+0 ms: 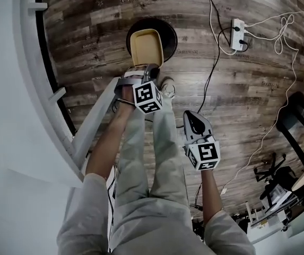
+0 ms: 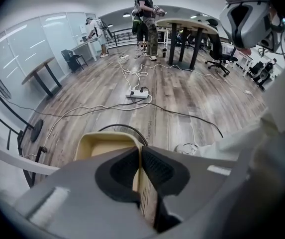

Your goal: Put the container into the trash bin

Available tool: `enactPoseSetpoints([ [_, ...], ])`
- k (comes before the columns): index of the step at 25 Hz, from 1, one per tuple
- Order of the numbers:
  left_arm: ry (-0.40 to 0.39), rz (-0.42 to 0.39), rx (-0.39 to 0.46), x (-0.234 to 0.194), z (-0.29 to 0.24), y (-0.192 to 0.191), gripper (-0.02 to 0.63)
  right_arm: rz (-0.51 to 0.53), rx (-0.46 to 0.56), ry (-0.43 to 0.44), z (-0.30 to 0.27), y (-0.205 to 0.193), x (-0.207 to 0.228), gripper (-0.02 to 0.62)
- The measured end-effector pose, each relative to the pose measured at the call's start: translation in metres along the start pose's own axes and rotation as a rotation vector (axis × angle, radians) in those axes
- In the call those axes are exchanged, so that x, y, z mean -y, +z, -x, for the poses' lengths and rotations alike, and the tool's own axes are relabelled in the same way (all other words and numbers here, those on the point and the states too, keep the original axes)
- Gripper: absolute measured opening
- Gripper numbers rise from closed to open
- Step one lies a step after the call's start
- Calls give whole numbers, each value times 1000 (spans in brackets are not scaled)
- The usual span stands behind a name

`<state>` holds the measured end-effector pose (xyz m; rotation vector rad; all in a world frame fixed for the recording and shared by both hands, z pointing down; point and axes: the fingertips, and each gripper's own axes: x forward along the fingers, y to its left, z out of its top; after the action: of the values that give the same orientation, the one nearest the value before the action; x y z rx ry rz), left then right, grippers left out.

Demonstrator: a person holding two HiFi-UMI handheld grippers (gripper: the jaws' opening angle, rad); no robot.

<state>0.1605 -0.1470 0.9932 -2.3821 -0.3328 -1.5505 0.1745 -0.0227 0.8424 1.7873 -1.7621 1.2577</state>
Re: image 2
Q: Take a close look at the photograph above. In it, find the white floor cable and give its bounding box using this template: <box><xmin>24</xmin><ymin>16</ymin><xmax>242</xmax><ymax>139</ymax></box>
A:
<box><xmin>45</xmin><ymin>93</ymin><xmax>153</xmax><ymax>147</ymax></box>
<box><xmin>118</xmin><ymin>56</ymin><xmax>260</xmax><ymax>102</ymax></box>

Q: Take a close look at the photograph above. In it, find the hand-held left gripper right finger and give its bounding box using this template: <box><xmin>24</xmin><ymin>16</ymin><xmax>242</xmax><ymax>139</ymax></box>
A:
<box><xmin>141</xmin><ymin>145</ymin><xmax>254</xmax><ymax>234</ymax></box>

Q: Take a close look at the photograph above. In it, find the white desk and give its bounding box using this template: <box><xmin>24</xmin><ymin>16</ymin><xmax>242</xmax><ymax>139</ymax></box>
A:
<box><xmin>71</xmin><ymin>37</ymin><xmax>98</xmax><ymax>62</ymax></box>

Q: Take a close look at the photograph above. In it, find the white rectangular table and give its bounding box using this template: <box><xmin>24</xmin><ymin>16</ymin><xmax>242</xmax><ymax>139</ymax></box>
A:
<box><xmin>0</xmin><ymin>135</ymin><xmax>60</xmax><ymax>177</ymax></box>

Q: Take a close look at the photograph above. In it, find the round beige table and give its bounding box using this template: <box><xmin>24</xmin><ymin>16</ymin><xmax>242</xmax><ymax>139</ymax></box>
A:
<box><xmin>156</xmin><ymin>18</ymin><xmax>219</xmax><ymax>71</ymax></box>

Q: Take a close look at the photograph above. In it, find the person's right shoe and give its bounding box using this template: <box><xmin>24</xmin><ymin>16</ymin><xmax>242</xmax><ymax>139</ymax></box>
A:
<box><xmin>174</xmin><ymin>142</ymin><xmax>199</xmax><ymax>157</ymax></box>

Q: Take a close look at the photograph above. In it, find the wooden table with black legs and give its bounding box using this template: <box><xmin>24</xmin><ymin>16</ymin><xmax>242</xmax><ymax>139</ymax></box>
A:
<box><xmin>21</xmin><ymin>56</ymin><xmax>64</xmax><ymax>101</ymax></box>

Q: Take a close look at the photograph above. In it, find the black metal stand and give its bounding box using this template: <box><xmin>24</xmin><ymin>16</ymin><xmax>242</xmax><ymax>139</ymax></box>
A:
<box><xmin>0</xmin><ymin>101</ymin><xmax>37</xmax><ymax>188</ymax></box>

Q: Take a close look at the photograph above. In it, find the black metal railing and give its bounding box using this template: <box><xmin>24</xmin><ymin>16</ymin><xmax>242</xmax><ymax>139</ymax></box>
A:
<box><xmin>106</xmin><ymin>28</ymin><xmax>138</xmax><ymax>47</ymax></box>

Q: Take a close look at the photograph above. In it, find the black office chair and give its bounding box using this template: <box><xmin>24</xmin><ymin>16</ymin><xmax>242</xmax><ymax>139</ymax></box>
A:
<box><xmin>203</xmin><ymin>18</ymin><xmax>239</xmax><ymax>78</ymax></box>

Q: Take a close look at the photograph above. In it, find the dark chair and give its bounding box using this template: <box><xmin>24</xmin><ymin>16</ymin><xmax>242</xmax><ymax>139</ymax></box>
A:
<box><xmin>60</xmin><ymin>49</ymin><xmax>89</xmax><ymax>73</ymax></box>

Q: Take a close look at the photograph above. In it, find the large white power strip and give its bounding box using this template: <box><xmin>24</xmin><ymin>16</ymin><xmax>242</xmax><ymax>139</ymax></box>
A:
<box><xmin>125</xmin><ymin>90</ymin><xmax>150</xmax><ymax>100</ymax></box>

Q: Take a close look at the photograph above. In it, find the yellow plastic tray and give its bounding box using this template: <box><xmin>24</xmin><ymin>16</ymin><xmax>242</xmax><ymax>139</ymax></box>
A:
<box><xmin>75</xmin><ymin>132</ymin><xmax>158</xmax><ymax>224</ymax></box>

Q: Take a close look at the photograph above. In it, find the black floor cable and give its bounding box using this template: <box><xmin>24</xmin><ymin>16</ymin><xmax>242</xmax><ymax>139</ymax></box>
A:
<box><xmin>0</xmin><ymin>86</ymin><xmax>224</xmax><ymax>138</ymax></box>

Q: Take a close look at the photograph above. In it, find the person's grey sweatshirt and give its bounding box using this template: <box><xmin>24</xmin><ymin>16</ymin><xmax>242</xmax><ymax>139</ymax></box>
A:
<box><xmin>261</xmin><ymin>55</ymin><xmax>285</xmax><ymax>135</ymax></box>

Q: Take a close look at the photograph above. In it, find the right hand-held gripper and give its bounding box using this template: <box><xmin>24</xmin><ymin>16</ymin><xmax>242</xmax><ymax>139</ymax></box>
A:
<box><xmin>219</xmin><ymin>0</ymin><xmax>285</xmax><ymax>53</ymax></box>

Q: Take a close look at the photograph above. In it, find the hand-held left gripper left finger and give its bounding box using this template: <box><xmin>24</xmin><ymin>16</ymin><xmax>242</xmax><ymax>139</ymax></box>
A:
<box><xmin>12</xmin><ymin>145</ymin><xmax>158</xmax><ymax>238</ymax></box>

